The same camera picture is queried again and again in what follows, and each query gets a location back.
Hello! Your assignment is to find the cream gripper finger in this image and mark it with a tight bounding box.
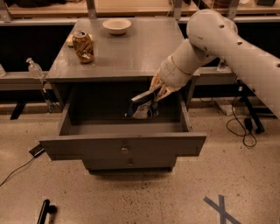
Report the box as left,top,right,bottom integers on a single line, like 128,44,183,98
155,87,172,102
131,86,161,103

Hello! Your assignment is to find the blue chip bag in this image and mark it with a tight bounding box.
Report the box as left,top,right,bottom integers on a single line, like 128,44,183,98
125,94,159,119

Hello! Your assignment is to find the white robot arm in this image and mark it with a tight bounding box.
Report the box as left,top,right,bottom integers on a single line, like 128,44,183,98
132,10,280,118

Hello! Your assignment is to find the gray cabinet counter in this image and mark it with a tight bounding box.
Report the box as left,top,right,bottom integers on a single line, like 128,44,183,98
45,17,201,109

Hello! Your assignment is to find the round metal drawer knob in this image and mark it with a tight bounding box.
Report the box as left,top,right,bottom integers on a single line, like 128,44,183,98
121,147,130,154

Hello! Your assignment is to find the gray open top drawer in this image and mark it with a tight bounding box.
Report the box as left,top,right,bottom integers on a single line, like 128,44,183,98
41,81,207,160

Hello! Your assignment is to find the gray lower drawer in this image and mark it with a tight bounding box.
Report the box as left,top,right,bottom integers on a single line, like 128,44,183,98
83,155,176,171

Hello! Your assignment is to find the clear water bottle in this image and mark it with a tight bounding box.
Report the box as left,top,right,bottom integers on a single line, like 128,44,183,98
217,59,227,72

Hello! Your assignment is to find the white ceramic bowl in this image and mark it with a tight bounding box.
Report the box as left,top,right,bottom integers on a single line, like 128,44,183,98
102,18,131,35

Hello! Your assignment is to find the brown soda can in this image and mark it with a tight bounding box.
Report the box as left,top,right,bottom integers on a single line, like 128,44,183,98
73,31,95,63

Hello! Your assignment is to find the left clear pump bottle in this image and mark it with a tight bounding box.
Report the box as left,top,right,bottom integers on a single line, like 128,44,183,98
26,58,45,79

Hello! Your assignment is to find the black power adapter left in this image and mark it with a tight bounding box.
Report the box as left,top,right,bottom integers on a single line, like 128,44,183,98
29,144,45,158

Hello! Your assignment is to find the black floor cable right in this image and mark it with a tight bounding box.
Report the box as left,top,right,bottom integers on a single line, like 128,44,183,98
226,78,258,149

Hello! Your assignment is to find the thin cable left floor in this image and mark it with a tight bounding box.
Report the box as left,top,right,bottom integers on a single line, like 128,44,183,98
0,157,37,188

